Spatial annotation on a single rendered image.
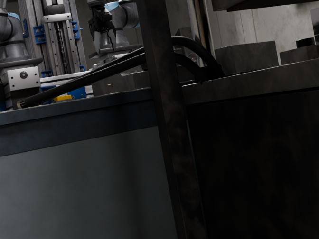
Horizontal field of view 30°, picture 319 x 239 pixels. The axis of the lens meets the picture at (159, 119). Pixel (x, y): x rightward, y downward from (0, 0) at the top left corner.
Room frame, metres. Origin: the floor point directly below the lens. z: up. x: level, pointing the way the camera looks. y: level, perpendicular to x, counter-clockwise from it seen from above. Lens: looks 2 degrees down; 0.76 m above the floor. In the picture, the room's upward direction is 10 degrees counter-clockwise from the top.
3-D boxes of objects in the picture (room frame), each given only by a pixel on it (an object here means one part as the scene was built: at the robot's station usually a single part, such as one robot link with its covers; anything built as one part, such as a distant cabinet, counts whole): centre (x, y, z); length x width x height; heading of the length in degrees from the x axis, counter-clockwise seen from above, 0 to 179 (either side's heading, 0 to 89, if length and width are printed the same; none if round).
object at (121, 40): (2.99, 0.16, 1.09); 0.15 x 0.15 x 0.10
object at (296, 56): (2.65, -0.70, 0.84); 0.20 x 0.15 x 0.07; 23
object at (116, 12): (2.99, 0.15, 1.20); 0.13 x 0.12 x 0.14; 136
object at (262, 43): (2.53, -0.26, 0.86); 0.50 x 0.26 x 0.11; 40
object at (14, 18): (2.81, 0.63, 1.20); 0.13 x 0.12 x 0.14; 162
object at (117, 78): (2.32, 0.04, 0.87); 0.50 x 0.26 x 0.14; 23
